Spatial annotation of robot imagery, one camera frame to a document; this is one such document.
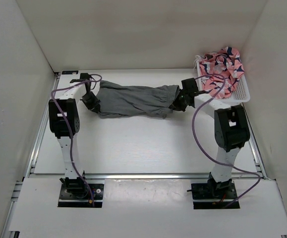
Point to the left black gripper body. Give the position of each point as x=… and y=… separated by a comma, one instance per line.
x=89, y=99

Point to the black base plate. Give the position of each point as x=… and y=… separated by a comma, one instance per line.
x=203, y=199
x=72, y=199

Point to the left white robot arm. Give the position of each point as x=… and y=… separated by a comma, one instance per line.
x=64, y=123

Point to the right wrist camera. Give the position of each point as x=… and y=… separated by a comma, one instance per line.
x=189, y=86

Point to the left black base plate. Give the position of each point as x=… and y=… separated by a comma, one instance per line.
x=72, y=199

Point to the white plastic basket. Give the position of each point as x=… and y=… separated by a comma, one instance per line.
x=240, y=95

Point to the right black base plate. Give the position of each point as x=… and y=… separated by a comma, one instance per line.
x=203, y=199

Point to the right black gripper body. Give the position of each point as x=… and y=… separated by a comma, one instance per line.
x=181, y=99

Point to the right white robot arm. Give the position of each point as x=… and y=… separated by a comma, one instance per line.
x=231, y=132

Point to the blue label sticker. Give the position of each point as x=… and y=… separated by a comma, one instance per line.
x=69, y=72

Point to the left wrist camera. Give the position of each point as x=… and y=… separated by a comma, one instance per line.
x=84, y=77

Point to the pink patterned shorts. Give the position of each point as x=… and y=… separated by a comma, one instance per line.
x=221, y=72

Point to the grey shorts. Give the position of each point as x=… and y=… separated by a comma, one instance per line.
x=118, y=101

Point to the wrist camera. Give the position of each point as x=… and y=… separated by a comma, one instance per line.
x=84, y=77
x=189, y=86

